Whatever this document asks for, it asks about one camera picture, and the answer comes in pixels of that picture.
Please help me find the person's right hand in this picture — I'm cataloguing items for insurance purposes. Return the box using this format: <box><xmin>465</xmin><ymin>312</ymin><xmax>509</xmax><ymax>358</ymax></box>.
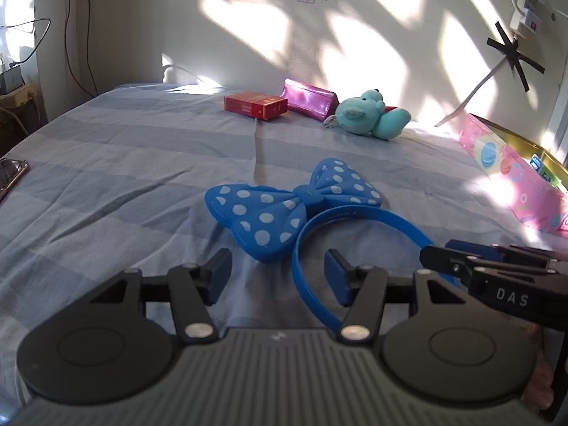
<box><xmin>521</xmin><ymin>323</ymin><xmax>557</xmax><ymax>415</ymax></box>

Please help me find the striped blue bed sheet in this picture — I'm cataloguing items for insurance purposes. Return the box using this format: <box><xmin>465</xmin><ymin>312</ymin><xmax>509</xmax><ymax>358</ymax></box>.
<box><xmin>0</xmin><ymin>82</ymin><xmax>568</xmax><ymax>426</ymax></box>

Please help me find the yellowish power strip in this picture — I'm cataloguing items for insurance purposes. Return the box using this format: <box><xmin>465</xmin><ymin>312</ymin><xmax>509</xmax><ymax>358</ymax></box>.
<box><xmin>0</xmin><ymin>83</ymin><xmax>40</xmax><ymax>109</ymax></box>

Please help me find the thin black wall cable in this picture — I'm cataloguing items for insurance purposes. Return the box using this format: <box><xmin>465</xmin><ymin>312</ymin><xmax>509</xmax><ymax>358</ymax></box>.
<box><xmin>64</xmin><ymin>0</ymin><xmax>98</xmax><ymax>98</ymax></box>

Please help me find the pink storage bin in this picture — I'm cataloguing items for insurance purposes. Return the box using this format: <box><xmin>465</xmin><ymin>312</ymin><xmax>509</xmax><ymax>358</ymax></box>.
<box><xmin>458</xmin><ymin>113</ymin><xmax>568</xmax><ymax>236</ymax></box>

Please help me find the smartphone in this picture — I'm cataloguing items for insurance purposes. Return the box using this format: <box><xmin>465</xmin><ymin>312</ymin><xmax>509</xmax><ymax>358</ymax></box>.
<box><xmin>0</xmin><ymin>158</ymin><xmax>29</xmax><ymax>202</ymax></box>

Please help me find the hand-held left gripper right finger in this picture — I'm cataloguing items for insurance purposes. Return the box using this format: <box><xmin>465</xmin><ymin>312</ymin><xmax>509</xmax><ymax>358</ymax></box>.
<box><xmin>325</xmin><ymin>249</ymin><xmax>471</xmax><ymax>344</ymax></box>

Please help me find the dark power adapter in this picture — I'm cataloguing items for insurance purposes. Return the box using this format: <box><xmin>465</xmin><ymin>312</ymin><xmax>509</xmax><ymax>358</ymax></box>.
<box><xmin>0</xmin><ymin>64</ymin><xmax>24</xmax><ymax>96</ymax></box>

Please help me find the blue polka-dot bow headband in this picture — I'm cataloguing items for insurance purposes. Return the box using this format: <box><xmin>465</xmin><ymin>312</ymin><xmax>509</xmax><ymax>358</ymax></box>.
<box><xmin>204</xmin><ymin>157</ymin><xmax>460</xmax><ymax>330</ymax></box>

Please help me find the black tape cross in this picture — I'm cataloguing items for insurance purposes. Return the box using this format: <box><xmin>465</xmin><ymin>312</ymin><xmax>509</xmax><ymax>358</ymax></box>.
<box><xmin>487</xmin><ymin>22</ymin><xmax>546</xmax><ymax>92</ymax></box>

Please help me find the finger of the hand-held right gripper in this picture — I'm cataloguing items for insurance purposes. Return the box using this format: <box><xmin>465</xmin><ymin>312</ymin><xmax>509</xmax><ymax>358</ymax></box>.
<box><xmin>445</xmin><ymin>240</ymin><xmax>568</xmax><ymax>263</ymax></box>
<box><xmin>419</xmin><ymin>245</ymin><xmax>568</xmax><ymax>291</ymax></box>

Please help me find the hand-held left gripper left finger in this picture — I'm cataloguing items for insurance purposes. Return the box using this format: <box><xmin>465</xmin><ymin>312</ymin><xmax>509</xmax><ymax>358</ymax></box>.
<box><xmin>86</xmin><ymin>248</ymin><xmax>233</xmax><ymax>344</ymax></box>

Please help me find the red box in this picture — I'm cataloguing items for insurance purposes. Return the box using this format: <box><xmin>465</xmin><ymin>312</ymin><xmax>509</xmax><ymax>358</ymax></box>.
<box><xmin>224</xmin><ymin>91</ymin><xmax>289</xmax><ymax>122</ymax></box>

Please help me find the white strip on wall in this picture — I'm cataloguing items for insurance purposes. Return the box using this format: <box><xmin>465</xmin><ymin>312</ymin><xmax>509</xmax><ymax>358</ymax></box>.
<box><xmin>434</xmin><ymin>55</ymin><xmax>518</xmax><ymax>128</ymax></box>

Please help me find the black looped cable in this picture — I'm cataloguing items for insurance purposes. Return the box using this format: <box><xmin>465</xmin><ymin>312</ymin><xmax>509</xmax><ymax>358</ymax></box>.
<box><xmin>0</xmin><ymin>18</ymin><xmax>51</xmax><ymax>65</ymax></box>

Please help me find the shiny pink pouch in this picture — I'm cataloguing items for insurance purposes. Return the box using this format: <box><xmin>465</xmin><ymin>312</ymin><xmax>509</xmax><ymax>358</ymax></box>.
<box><xmin>281</xmin><ymin>78</ymin><xmax>340</xmax><ymax>124</ymax></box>

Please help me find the teal plush toy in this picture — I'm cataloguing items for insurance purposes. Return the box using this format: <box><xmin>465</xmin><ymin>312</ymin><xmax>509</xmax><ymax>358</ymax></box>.
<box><xmin>335</xmin><ymin>89</ymin><xmax>412</xmax><ymax>141</ymax></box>

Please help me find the white power strip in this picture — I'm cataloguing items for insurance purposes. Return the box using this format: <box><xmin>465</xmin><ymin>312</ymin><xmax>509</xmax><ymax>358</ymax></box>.
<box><xmin>509</xmin><ymin>0</ymin><xmax>548</xmax><ymax>40</ymax></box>

